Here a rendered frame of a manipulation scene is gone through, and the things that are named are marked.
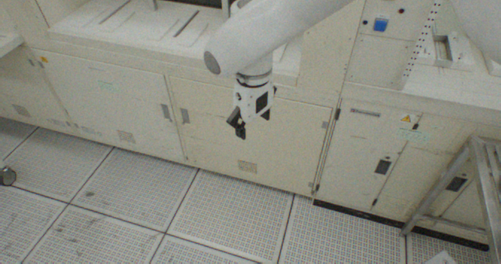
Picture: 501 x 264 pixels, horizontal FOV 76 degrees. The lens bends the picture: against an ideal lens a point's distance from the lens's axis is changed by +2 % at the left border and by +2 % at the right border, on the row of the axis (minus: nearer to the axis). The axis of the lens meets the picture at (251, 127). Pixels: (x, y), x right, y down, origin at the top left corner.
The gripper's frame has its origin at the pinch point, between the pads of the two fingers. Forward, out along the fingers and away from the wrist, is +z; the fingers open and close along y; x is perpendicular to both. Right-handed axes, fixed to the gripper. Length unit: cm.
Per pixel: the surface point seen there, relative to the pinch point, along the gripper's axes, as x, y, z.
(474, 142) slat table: -46, 63, 25
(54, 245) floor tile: 83, -59, 101
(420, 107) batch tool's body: -26, 60, 19
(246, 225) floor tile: 18, 15, 101
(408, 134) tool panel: -27, 61, 33
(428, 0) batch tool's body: -15, 56, -18
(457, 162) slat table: -45, 64, 37
